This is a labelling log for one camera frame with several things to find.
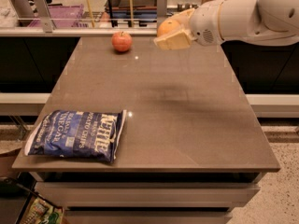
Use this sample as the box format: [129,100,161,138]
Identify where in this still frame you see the grey cabinet drawers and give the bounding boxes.
[31,172,263,224]

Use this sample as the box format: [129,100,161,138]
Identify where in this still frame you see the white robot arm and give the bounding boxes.
[154,0,299,50]

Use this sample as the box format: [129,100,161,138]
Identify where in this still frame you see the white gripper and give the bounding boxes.
[154,0,224,50]

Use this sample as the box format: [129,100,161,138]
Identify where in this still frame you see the blue kettle chips bag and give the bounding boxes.
[24,110,126,163]

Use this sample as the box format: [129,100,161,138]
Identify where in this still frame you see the snack box on floor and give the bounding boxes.
[17,196,69,224]

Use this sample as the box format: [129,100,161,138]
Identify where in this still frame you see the purple plastic crate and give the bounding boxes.
[28,4,85,29]

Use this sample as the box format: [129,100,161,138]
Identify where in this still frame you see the glass railing with metal posts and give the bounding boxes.
[0,0,199,37]

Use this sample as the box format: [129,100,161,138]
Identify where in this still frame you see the red apple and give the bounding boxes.
[111,32,133,52]

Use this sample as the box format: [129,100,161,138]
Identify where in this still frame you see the orange fruit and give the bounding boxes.
[157,20,180,37]

